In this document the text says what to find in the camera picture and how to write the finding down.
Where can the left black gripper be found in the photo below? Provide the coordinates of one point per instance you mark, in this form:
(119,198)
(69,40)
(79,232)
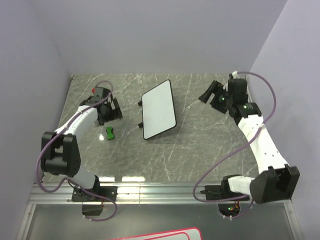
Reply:
(114,114)

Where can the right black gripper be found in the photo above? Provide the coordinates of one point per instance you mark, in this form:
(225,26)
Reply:
(216,87)

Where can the green whiteboard eraser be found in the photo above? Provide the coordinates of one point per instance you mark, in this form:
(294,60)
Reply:
(109,132)

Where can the small white whiteboard with stand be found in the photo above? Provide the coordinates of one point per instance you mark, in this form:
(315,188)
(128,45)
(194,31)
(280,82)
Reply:
(158,110)

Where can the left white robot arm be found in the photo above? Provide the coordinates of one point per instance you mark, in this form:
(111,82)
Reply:
(60,150)

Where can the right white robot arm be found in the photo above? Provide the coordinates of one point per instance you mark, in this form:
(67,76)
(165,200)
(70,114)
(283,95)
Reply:
(276,180)

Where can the pink bordered white sign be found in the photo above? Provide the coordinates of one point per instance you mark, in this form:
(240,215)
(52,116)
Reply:
(192,233)

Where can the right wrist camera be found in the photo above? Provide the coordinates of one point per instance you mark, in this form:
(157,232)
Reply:
(237,88)

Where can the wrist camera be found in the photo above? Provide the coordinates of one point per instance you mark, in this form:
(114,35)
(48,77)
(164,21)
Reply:
(237,88)
(99,93)

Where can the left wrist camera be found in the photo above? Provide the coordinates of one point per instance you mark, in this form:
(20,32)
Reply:
(99,93)

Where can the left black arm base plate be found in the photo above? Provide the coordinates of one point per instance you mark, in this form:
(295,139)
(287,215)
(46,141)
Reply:
(109,192)

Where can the aluminium mounting rail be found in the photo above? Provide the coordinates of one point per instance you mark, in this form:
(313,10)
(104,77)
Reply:
(136,193)

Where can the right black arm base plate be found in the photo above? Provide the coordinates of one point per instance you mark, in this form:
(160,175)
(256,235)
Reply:
(216,192)

